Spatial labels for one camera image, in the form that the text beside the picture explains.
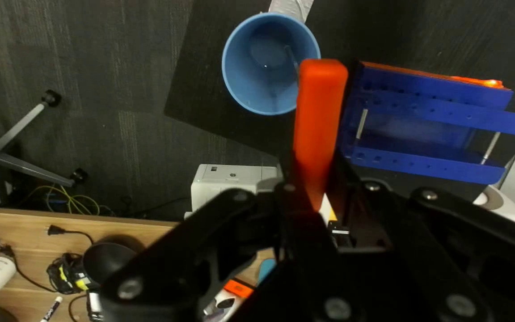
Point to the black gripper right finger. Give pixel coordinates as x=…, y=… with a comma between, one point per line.
x=425, y=256

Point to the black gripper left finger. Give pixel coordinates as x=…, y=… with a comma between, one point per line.
x=210, y=251

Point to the blue tool rack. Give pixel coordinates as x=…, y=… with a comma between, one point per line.
x=430, y=122

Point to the large blue cup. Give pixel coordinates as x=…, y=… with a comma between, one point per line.
x=269, y=65

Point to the white box device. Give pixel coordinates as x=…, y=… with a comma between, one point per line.
x=231, y=181

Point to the black yellow gadget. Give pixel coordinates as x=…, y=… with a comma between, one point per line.
x=70, y=274

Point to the black marker pen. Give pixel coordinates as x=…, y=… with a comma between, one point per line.
x=53, y=308

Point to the wooden table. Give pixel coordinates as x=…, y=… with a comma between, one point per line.
x=31, y=239

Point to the grey chair base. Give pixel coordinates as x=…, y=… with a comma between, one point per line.
x=13, y=154

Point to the metal base plate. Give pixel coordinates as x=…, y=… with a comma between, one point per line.
x=294, y=8

